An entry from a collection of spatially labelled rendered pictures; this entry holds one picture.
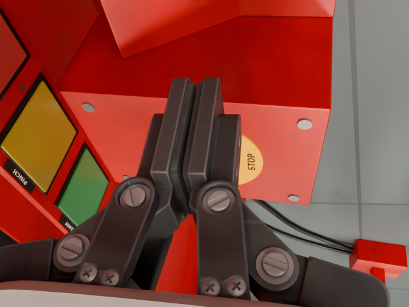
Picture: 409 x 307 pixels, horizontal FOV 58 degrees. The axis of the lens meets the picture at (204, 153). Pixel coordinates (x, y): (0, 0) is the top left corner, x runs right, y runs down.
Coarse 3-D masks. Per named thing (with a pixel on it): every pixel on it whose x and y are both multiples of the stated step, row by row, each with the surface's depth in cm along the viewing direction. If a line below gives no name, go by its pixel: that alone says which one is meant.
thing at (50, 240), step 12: (48, 240) 11; (0, 252) 11; (12, 252) 10; (24, 252) 10; (36, 252) 10; (48, 252) 10; (0, 264) 10; (12, 264) 10; (24, 264) 10; (36, 264) 10; (48, 264) 10; (0, 276) 10; (12, 276) 10; (24, 276) 10; (36, 276) 10; (48, 276) 10; (60, 276) 10; (72, 276) 10
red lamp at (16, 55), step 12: (0, 24) 17; (0, 36) 17; (12, 36) 18; (0, 48) 17; (12, 48) 18; (0, 60) 17; (12, 60) 18; (0, 72) 17; (12, 72) 18; (0, 84) 17
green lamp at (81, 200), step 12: (84, 156) 25; (84, 168) 25; (96, 168) 27; (72, 180) 24; (84, 180) 25; (96, 180) 27; (72, 192) 24; (84, 192) 25; (96, 192) 27; (60, 204) 23; (72, 204) 24; (84, 204) 25; (96, 204) 27; (72, 216) 24; (84, 216) 26
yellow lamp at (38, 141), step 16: (32, 96) 19; (48, 96) 21; (32, 112) 19; (48, 112) 21; (16, 128) 18; (32, 128) 20; (48, 128) 21; (64, 128) 22; (16, 144) 19; (32, 144) 20; (48, 144) 21; (64, 144) 22; (16, 160) 19; (32, 160) 20; (48, 160) 21; (32, 176) 20; (48, 176) 21
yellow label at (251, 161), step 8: (248, 144) 22; (248, 152) 23; (256, 152) 23; (240, 160) 24; (248, 160) 24; (256, 160) 23; (240, 168) 24; (248, 168) 24; (256, 168) 24; (240, 176) 25; (248, 176) 25; (256, 176) 25; (240, 184) 26
